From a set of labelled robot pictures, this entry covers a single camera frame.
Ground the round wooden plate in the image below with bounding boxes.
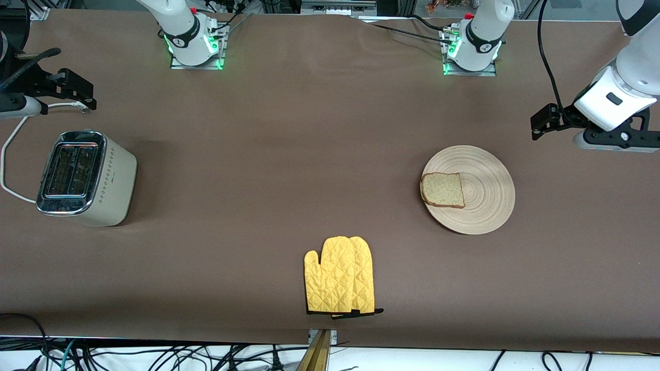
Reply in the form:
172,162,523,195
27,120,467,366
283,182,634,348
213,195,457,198
422,145,516,235

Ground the slice of brown bread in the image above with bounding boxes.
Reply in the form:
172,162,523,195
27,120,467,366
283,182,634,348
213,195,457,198
420,172,466,209

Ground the cream and chrome toaster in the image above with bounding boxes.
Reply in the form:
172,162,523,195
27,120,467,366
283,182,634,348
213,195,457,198
36,130,138,228

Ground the brown table cover sheet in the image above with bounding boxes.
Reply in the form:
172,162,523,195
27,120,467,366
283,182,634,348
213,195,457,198
0,8,660,354

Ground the yellow quilted oven mitt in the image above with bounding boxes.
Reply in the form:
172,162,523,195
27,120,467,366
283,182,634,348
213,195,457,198
304,237,362,315
350,237,385,320

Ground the grey metal box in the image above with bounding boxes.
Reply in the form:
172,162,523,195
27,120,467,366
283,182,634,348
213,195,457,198
301,0,377,15

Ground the brass coloured bar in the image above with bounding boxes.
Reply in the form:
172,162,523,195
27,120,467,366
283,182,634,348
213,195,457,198
295,330,332,371

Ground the white toaster power cable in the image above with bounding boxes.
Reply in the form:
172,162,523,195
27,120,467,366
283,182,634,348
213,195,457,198
0,101,91,203

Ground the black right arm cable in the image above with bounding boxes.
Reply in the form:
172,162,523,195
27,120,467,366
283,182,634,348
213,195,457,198
0,47,61,94

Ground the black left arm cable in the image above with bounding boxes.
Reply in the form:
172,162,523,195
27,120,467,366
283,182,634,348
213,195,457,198
537,0,568,112

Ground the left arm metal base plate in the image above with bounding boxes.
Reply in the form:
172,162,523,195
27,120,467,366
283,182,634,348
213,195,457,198
442,28,499,77

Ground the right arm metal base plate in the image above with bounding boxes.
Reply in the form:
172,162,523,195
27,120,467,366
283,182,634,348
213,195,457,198
170,21,228,71

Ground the black cable to arm base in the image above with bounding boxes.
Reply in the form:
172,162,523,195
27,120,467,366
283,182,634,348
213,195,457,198
369,22,455,43

